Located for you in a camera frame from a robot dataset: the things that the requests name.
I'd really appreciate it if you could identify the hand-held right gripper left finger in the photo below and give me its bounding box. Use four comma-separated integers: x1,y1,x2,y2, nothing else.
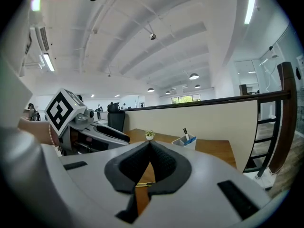
40,141,153,228

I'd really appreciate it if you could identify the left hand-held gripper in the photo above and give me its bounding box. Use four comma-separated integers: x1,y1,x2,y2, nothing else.
44,87,131,156

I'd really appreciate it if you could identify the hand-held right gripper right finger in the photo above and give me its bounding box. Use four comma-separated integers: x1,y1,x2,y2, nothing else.
133,140,272,225

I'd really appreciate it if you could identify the yellow utility knife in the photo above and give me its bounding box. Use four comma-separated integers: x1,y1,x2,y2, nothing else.
135,181,156,188

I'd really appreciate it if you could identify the person's left forearm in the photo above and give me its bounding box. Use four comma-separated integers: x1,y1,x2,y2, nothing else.
18,117,60,147

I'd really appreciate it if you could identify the black office chair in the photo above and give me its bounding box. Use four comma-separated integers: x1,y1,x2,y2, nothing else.
107,102,126,133

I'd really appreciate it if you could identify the white desk organizer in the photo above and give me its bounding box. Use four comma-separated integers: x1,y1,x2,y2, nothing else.
171,136,197,151

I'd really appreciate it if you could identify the window with greenery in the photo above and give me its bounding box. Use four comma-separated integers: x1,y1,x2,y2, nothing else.
171,94,201,105

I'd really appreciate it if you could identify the black metal railing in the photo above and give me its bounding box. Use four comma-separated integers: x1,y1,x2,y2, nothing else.
243,98,283,178

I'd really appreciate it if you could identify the ceiling tube light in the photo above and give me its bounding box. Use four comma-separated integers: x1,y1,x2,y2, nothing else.
42,53,56,72
30,0,42,12
244,0,257,25

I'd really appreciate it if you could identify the white ceiling air conditioner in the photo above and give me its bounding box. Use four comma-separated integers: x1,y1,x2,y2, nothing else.
30,24,50,52

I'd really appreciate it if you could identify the person's light t-shirt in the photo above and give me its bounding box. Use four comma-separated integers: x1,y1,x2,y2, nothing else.
4,0,33,77

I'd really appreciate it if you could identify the white paper notice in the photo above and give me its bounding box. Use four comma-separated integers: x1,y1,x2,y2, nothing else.
295,54,304,81

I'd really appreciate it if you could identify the grey gripper-mounted camera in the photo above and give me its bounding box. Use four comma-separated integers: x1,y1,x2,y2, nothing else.
75,109,95,125

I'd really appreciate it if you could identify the pearl bracelet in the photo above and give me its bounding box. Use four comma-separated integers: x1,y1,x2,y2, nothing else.
47,123,59,147

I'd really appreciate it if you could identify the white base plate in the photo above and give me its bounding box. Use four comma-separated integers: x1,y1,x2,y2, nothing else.
255,169,278,190

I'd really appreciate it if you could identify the glass partition wall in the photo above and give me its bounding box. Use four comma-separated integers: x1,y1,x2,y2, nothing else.
258,24,304,138

